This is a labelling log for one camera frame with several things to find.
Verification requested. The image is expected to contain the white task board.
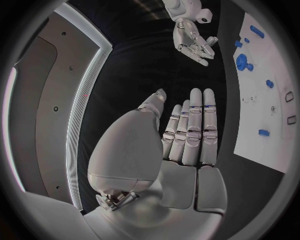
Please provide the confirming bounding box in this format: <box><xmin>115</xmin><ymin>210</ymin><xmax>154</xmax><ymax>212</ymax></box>
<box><xmin>232</xmin><ymin>12</ymin><xmax>296</xmax><ymax>174</ymax></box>

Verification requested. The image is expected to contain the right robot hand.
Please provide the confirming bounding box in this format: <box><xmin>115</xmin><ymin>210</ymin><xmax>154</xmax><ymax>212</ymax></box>
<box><xmin>172</xmin><ymin>18</ymin><xmax>220</xmax><ymax>67</ymax></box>

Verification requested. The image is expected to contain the blue long cylinder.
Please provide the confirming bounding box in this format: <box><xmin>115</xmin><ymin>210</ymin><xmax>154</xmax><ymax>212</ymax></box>
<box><xmin>249</xmin><ymin>24</ymin><xmax>266</xmax><ymax>40</ymax></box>

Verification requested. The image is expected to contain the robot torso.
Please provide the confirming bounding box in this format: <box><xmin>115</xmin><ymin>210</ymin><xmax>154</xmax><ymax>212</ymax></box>
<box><xmin>8</xmin><ymin>2</ymin><xmax>114</xmax><ymax>212</ymax></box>

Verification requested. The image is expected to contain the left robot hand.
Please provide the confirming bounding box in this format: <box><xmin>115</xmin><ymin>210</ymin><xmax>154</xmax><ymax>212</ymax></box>
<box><xmin>83</xmin><ymin>87</ymin><xmax>229</xmax><ymax>240</ymax></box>

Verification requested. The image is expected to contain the blue gear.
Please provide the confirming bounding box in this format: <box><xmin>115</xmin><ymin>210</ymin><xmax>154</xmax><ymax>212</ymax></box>
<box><xmin>235</xmin><ymin>53</ymin><xmax>250</xmax><ymax>72</ymax></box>

